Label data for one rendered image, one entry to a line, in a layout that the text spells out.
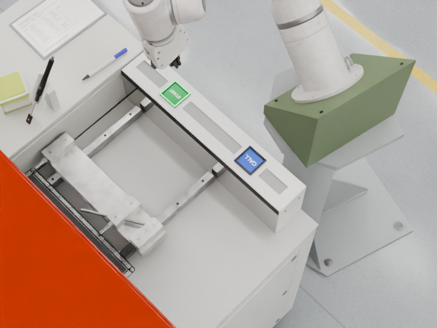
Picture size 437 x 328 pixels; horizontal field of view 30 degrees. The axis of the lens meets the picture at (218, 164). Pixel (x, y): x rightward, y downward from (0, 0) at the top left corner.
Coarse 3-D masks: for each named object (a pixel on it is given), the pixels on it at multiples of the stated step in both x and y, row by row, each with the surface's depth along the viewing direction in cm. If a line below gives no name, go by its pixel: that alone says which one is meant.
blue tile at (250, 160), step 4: (248, 152) 196; (252, 152) 196; (244, 156) 195; (248, 156) 195; (252, 156) 195; (256, 156) 195; (240, 160) 195; (244, 160) 195; (248, 160) 195; (252, 160) 195; (256, 160) 195; (260, 160) 195; (244, 164) 194; (248, 164) 194; (252, 164) 194; (256, 164) 194; (248, 168) 194; (252, 168) 194
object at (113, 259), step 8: (32, 176) 200; (40, 184) 199; (48, 192) 198; (56, 200) 197; (64, 208) 196; (72, 216) 195; (80, 224) 195; (88, 232) 194; (96, 240) 193; (104, 248) 192; (112, 256) 191; (120, 264) 190
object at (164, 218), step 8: (208, 176) 206; (200, 184) 205; (208, 184) 207; (192, 192) 204; (200, 192) 206; (176, 200) 203; (184, 200) 203; (168, 208) 202; (176, 208) 202; (160, 216) 201; (168, 216) 201
